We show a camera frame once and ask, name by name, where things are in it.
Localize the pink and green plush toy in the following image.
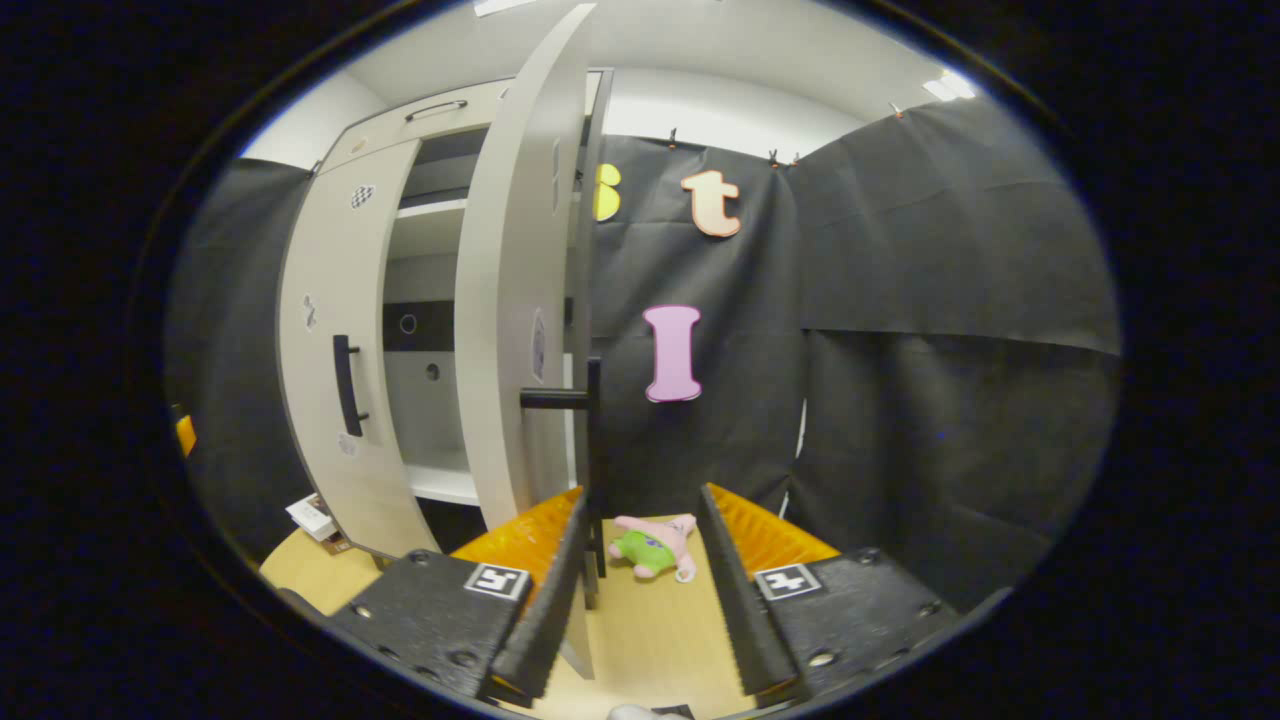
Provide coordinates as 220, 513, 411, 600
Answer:
608, 513, 699, 584

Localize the grey double-door shoe cabinet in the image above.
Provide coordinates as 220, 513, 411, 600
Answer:
278, 68, 616, 561

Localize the black backdrop cloth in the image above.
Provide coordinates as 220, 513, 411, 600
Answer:
165, 95, 1121, 611

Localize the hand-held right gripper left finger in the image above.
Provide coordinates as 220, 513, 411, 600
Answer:
325, 485, 592, 706

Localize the grey cabinet door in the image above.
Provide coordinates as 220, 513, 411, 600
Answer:
453, 3, 608, 681
278, 138, 441, 559

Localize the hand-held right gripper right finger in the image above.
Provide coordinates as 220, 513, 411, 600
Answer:
695, 482, 966, 707

